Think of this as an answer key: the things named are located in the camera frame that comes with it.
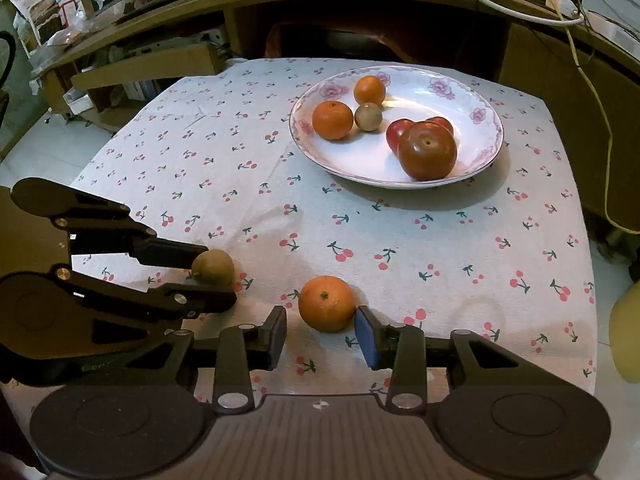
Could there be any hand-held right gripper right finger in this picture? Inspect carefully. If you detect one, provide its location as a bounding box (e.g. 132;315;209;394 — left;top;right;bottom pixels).
355;306;591;415

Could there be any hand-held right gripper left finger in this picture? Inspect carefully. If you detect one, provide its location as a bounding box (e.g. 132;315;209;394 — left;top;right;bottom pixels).
120;305;288;415

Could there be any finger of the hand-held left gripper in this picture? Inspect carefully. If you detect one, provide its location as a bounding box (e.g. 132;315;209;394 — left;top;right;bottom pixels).
50;267;239;344
11;177;209;269

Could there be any brown kiwi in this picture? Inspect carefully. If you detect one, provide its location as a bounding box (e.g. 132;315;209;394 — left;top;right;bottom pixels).
192;249;236;288
354;102;384;133

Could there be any orange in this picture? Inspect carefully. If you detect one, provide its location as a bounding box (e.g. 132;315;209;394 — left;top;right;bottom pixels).
298;275;357;333
354;75;387;107
312;100;354;141

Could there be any white floral plate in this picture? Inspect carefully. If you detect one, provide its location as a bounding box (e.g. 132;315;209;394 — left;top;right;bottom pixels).
289;65;505;190

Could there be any large red tomato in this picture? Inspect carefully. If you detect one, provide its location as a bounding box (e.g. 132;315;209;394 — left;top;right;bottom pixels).
397;121;458;182

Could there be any small red tomato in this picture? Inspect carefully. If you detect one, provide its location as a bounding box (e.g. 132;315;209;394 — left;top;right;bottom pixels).
425;116;455;137
386;118;416;157

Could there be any cherry print tablecloth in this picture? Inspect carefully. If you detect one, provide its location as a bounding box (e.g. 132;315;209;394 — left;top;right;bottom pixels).
10;56;599;413

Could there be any pale yellow round object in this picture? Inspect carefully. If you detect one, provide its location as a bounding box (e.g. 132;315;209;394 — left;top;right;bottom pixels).
610;280;640;386

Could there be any white power strip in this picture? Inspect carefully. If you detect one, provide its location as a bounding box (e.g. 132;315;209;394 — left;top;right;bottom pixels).
550;0;640;57

